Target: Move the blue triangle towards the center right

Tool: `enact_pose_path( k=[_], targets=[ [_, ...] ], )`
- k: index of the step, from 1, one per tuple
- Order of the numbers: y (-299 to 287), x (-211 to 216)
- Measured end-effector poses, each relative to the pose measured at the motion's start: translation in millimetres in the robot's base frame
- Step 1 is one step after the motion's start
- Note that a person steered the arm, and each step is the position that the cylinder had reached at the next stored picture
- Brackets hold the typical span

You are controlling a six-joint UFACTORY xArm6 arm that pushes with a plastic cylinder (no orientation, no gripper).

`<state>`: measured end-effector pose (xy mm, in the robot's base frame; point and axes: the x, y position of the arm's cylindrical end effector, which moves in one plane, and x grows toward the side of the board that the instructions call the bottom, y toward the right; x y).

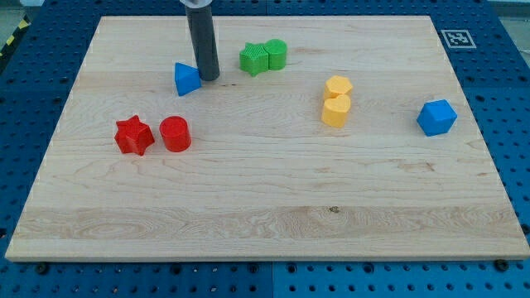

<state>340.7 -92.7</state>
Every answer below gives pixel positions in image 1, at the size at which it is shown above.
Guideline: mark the blue triangle block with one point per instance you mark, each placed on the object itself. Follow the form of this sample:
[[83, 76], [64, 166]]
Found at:
[[187, 79]]

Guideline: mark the wooden board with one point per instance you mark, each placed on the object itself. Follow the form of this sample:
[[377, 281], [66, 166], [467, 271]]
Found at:
[[264, 179]]

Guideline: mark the yellow heart block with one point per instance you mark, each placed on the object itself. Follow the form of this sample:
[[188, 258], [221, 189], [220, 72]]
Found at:
[[335, 111]]

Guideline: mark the green star block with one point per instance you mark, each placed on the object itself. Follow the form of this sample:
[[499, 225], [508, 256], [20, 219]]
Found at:
[[254, 59]]

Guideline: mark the red cylinder block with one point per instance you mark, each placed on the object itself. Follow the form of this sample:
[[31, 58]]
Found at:
[[175, 133]]

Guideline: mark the yellow hexagon block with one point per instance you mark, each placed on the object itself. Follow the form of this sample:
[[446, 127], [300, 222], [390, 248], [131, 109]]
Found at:
[[337, 85]]

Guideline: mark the green cylinder block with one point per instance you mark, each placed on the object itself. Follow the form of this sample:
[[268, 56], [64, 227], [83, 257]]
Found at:
[[277, 54]]

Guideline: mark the red star block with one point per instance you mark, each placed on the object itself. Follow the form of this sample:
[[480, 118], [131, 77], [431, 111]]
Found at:
[[133, 136]]

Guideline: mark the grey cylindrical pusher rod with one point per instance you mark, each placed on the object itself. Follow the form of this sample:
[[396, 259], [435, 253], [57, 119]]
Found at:
[[201, 26]]

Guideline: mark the blue cube block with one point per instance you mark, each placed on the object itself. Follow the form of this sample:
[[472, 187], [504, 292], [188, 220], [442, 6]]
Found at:
[[436, 117]]

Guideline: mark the white fiducial marker tag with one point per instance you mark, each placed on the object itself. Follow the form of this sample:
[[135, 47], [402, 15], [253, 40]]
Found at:
[[458, 39]]

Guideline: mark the black bolt front left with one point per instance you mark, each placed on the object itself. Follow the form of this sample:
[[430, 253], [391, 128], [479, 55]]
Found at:
[[41, 268]]

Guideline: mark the black bolt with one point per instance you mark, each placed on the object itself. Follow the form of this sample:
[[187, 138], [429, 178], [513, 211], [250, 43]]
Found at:
[[41, 268], [501, 265]]

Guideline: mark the black bolt front right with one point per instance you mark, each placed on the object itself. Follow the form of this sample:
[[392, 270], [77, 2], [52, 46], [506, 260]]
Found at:
[[501, 265]]

